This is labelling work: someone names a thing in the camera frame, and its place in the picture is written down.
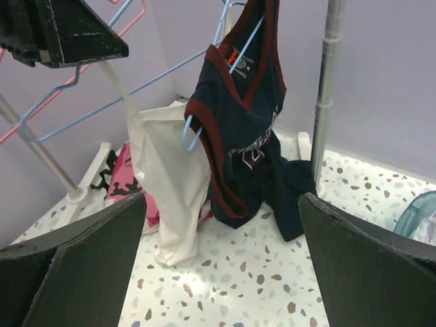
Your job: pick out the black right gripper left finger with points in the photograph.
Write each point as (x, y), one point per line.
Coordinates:
(76, 275)

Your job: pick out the silver clothes rack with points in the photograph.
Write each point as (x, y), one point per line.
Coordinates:
(331, 40)

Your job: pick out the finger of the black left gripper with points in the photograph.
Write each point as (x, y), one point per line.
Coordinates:
(73, 34)

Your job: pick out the navy maroon tank top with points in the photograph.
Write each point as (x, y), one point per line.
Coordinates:
(234, 189)

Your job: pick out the pink camouflage garment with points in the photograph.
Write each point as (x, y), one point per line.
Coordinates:
(119, 182)

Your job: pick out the dark navy folded garment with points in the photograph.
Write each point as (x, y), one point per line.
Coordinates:
(282, 183)

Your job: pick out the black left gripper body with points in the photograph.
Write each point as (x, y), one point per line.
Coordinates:
(21, 31)

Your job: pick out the blue hanger with navy top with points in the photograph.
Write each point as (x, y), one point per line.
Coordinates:
(228, 78)

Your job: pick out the teal plastic laundry basket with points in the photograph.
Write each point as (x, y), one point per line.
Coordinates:
(420, 207)

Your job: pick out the white tank top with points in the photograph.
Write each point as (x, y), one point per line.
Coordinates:
(177, 180)

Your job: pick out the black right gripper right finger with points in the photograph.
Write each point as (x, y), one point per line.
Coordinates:
(367, 275)

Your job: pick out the white printed shirt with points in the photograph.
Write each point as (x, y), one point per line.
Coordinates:
(426, 231)

